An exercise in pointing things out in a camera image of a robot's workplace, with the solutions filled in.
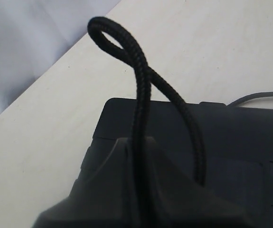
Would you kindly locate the black plastic carrying case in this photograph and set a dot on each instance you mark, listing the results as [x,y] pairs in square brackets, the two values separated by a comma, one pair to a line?
[216,172]

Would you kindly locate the white backdrop curtain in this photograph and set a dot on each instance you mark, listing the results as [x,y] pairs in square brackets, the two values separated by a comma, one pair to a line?
[34,34]

